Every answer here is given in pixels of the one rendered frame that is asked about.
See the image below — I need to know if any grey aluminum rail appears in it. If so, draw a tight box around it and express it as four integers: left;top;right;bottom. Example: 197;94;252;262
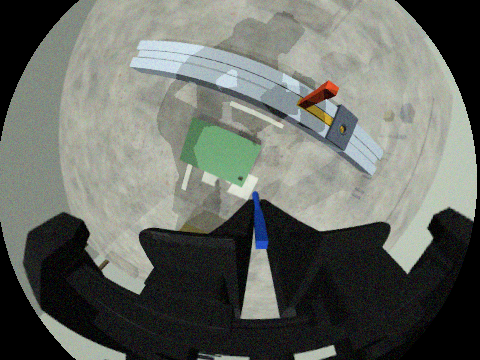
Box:
129;40;383;176

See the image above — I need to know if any blue pin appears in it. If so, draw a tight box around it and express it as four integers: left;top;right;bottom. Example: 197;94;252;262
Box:
252;191;268;249

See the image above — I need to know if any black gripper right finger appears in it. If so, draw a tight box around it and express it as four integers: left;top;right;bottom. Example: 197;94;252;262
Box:
260;200;391;319

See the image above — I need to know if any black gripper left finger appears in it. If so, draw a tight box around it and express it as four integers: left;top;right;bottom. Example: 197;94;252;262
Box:
139;200;255;319

